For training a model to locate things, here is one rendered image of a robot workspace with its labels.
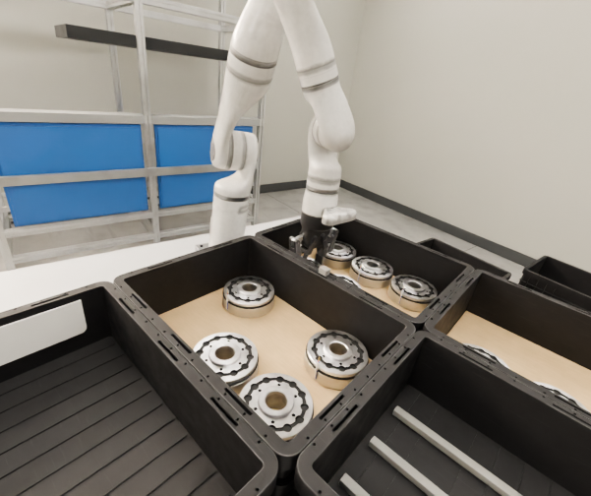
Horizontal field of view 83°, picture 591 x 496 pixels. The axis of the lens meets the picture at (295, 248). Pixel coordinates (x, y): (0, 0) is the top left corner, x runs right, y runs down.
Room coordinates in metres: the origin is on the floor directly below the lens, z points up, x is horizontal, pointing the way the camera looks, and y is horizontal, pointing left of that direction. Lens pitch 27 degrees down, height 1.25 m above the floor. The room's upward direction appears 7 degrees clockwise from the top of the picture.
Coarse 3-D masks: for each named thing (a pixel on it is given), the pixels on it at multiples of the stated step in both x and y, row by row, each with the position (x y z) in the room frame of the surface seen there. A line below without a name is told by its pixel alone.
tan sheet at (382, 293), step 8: (312, 256) 0.79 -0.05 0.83; (336, 272) 0.72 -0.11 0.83; (344, 272) 0.73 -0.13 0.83; (368, 288) 0.66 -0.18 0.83; (376, 288) 0.67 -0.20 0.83; (384, 288) 0.67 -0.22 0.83; (376, 296) 0.63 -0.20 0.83; (384, 296) 0.64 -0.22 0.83; (392, 304) 0.61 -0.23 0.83; (408, 312) 0.59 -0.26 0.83; (416, 312) 0.59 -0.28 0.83
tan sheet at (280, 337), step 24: (168, 312) 0.49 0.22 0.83; (192, 312) 0.50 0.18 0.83; (216, 312) 0.51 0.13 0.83; (288, 312) 0.54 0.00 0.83; (192, 336) 0.44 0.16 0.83; (264, 336) 0.46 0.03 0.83; (288, 336) 0.47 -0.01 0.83; (264, 360) 0.40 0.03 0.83; (288, 360) 0.41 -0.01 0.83; (312, 384) 0.37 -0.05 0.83
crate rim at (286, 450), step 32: (192, 256) 0.54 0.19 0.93; (288, 256) 0.59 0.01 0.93; (128, 288) 0.41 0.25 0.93; (160, 320) 0.35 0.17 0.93; (192, 352) 0.30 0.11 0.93; (384, 352) 0.35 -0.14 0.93; (224, 384) 0.26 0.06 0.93; (352, 384) 0.29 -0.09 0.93; (256, 416) 0.23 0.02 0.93; (320, 416) 0.24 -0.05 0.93; (288, 448) 0.20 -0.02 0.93
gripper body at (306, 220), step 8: (304, 216) 0.67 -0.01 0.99; (304, 224) 0.67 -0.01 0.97; (312, 224) 0.66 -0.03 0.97; (320, 224) 0.66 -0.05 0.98; (304, 232) 0.66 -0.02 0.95; (312, 232) 0.67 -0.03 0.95; (320, 232) 0.69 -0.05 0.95; (328, 232) 0.71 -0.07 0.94; (304, 240) 0.66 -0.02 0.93; (320, 240) 0.69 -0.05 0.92
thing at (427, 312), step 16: (288, 224) 0.74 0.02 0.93; (368, 224) 0.81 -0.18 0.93; (400, 240) 0.75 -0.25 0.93; (448, 256) 0.68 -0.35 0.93; (464, 272) 0.62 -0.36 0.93; (352, 288) 0.50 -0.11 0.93; (448, 288) 0.54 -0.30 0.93; (384, 304) 0.46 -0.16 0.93; (432, 304) 0.48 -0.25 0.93; (416, 320) 0.43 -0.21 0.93
